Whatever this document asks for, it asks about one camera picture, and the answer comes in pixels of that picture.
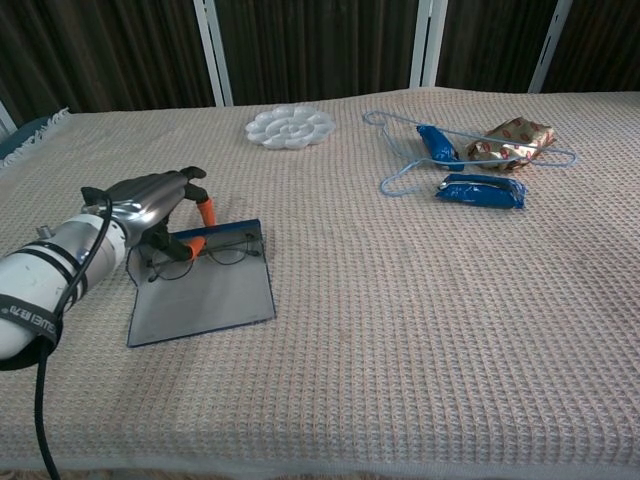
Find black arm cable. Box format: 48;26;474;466
33;186;114;480

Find beige waffle fringed cloth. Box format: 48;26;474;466
0;87;640;480

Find light blue wire hanger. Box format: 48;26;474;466
362;109;578;198

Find blue glasses case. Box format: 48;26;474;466
123;218;278;349

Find thin-framed eyeglasses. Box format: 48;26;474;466
144;232;264;284

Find long blue snack packet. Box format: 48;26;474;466
433;173;529;211

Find gold foil snack packet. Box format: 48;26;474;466
465;115;557;174

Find short blue snack packet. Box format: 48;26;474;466
416;124;462;167

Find white flower paint palette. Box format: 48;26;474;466
244;103;334;151

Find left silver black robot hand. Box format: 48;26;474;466
106;166;217;264

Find dark blue table pad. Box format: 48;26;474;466
0;113;71;171

